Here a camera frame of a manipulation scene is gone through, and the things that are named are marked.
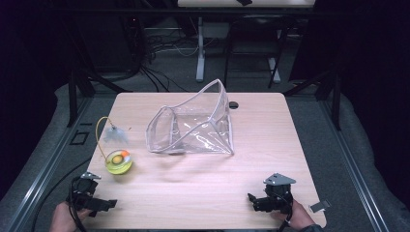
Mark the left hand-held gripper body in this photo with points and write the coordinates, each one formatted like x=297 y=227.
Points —
x=84 y=190

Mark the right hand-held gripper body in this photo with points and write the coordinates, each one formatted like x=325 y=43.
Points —
x=278 y=193

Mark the yellow tumbler toy with feather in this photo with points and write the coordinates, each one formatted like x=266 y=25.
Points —
x=118 y=164

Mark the clear plastic zip bag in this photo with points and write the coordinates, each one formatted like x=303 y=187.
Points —
x=196 y=129

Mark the person's right hand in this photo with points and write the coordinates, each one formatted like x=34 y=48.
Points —
x=298 y=216

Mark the person's left hand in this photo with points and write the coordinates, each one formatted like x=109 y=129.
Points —
x=63 y=219

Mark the black chair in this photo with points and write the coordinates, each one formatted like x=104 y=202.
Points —
x=254 y=38

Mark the white background desk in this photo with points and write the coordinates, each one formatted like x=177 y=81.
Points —
x=200 y=48

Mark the black computer tower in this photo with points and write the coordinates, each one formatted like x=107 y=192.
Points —
x=133 y=38

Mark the black object on desk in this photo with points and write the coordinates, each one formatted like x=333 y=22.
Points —
x=244 y=2

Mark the grey metal bracket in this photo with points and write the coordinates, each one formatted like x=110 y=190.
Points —
x=319 y=206

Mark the aluminium floor rail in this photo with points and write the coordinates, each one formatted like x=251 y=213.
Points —
x=45 y=167
x=354 y=167

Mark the black metal frame stand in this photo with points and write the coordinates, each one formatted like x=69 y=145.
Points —
x=328 y=93
x=77 y=87

